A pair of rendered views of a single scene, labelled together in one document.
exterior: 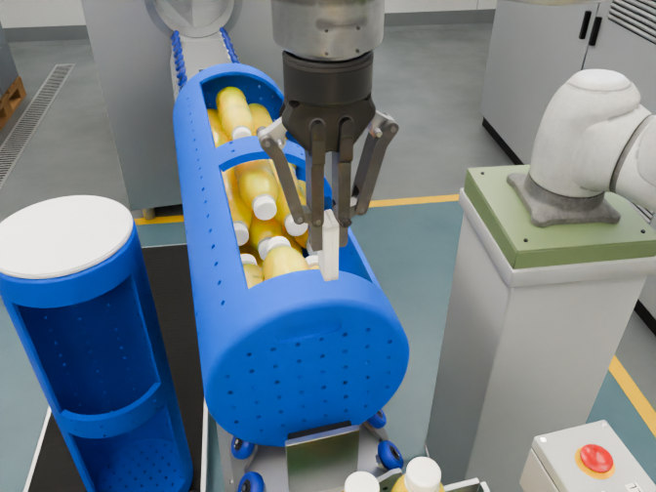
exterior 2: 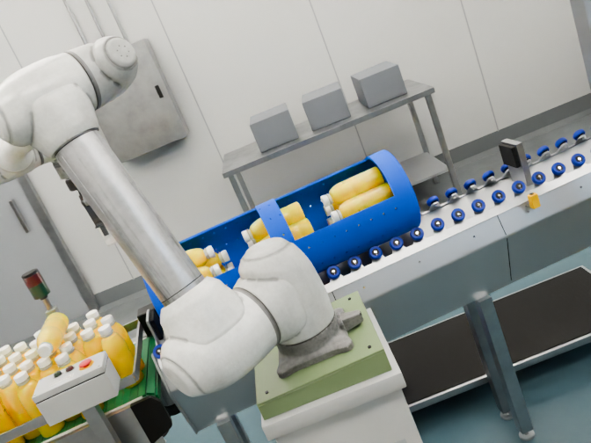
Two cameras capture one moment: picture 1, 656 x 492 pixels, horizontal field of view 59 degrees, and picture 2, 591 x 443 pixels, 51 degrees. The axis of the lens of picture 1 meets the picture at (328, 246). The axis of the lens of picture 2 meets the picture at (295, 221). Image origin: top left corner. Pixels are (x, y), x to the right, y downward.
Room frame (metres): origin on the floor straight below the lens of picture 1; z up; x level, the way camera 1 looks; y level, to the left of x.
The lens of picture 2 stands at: (1.34, -1.75, 1.76)
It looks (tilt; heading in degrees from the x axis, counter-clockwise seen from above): 18 degrees down; 100
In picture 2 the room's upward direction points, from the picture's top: 23 degrees counter-clockwise
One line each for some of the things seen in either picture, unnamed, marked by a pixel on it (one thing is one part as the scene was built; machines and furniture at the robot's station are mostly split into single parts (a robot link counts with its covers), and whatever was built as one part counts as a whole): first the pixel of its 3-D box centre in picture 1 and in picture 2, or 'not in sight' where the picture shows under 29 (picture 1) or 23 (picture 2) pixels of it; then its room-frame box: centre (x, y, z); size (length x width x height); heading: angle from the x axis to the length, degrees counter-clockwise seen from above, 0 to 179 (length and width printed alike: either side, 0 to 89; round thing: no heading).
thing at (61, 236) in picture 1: (61, 233); not in sight; (0.96, 0.53, 1.03); 0.28 x 0.28 x 0.01
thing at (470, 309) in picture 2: not in sight; (486, 352); (1.47, 0.34, 0.31); 0.06 x 0.06 x 0.63; 15
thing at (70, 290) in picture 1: (110, 381); not in sight; (0.96, 0.53, 0.59); 0.28 x 0.28 x 0.88
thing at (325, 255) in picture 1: (324, 246); not in sight; (0.48, 0.00, 1.35); 0.03 x 0.01 x 0.07; 15
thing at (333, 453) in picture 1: (321, 458); (157, 330); (0.48, 0.01, 0.99); 0.10 x 0.02 x 0.12; 105
